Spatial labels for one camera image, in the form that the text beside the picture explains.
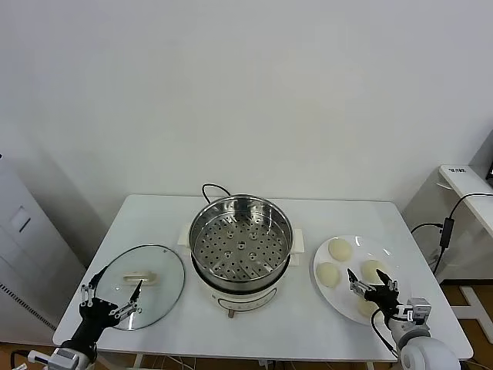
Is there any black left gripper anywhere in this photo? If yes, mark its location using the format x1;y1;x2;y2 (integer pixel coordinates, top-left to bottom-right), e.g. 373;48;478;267
69;264;144;351

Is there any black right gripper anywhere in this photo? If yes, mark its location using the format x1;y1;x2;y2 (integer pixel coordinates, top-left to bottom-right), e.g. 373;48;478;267
347;268;402;318

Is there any white steamed baozi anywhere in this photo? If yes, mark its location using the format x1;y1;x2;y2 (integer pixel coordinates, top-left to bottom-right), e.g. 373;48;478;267
327;237;354;263
360;259;389;283
316;261;343;289
356;298;386;319

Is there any round glass pot lid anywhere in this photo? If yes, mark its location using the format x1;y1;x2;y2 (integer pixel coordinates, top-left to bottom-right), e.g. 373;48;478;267
93;243;186;331

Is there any stainless steel steamer basket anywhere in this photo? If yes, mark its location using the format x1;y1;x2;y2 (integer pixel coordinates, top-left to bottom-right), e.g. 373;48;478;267
189;193;296;283

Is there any large white round plate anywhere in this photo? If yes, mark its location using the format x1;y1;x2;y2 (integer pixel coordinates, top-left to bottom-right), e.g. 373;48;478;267
312;234;414;328

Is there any white side desk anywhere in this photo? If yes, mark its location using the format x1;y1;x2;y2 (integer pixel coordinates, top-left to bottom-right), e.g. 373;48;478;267
400;164;493;321

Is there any grey metal cabinet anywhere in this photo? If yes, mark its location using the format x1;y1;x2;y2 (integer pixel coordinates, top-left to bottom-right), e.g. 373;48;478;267
0;153;88;344

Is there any white electric cooker base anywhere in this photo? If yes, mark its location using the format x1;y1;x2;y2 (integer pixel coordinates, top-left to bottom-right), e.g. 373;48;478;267
176;225;307;320

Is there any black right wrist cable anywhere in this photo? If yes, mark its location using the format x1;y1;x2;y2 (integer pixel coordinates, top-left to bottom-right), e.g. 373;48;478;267
371;311;400;359

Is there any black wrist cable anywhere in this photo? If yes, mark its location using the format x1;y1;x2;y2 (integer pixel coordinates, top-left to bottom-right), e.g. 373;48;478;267
371;311;400;359
10;348;32;370

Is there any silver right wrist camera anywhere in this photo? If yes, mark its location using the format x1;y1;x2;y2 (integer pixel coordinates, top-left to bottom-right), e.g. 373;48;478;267
404;297;431;324

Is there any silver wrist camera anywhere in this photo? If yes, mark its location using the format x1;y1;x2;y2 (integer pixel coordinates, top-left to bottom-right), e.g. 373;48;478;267
26;348;84;370
404;297;431;324

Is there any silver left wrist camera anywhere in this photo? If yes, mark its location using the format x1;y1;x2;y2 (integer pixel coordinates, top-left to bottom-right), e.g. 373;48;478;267
26;348;84;370

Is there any white cable under table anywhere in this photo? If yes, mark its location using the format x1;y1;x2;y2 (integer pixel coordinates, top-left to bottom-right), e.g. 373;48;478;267
152;355;197;366

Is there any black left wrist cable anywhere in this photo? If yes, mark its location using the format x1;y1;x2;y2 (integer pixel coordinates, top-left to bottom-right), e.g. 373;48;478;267
10;348;32;370

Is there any black cooker power cable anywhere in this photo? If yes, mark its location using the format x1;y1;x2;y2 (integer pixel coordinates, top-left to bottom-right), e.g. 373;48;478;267
201;183;232;205

